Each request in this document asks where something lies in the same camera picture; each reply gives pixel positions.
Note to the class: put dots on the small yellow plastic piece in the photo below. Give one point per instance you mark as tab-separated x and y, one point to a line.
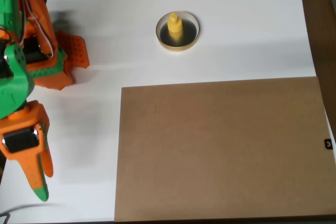
174	27

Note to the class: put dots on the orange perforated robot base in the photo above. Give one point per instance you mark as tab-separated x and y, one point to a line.
76	51

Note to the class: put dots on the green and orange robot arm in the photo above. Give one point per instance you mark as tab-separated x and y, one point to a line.
15	85

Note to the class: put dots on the round dish with dark bottom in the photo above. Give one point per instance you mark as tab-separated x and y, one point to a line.
178	48

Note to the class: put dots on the brown fibreboard panel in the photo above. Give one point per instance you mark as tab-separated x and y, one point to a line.
223	150

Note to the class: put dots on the small black tag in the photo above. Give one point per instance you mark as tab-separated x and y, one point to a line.
328	144

